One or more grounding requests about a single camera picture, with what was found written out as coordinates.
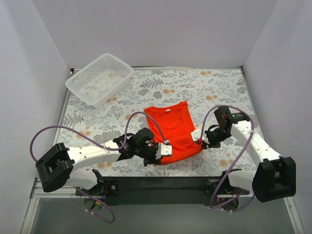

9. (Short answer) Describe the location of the orange t-shirt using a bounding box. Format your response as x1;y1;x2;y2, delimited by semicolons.
144;101;202;165

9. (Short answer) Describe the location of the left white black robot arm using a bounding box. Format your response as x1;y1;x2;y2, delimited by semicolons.
36;128;172;193

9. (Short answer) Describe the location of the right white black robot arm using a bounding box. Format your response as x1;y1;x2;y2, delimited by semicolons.
199;105;296;202

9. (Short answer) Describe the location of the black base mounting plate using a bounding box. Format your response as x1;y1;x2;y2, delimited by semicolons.
75;176;250;207

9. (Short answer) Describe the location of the floral patterned table mat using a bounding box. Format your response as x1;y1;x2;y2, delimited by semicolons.
55;69;257;177

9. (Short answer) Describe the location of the white plastic basket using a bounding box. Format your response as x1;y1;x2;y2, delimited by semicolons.
65;53;134;108

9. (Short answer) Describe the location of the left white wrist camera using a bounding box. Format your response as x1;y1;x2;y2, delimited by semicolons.
156;143;173;159

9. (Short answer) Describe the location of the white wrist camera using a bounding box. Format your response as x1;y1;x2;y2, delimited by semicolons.
156;143;173;159
191;129;202;142

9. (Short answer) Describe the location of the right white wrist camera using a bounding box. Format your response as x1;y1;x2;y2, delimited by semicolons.
191;129;202;142

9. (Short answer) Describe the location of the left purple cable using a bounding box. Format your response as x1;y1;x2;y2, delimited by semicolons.
29;111;170;224

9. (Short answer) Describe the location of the aluminium frame rail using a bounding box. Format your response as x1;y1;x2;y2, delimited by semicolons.
21;177;304;234

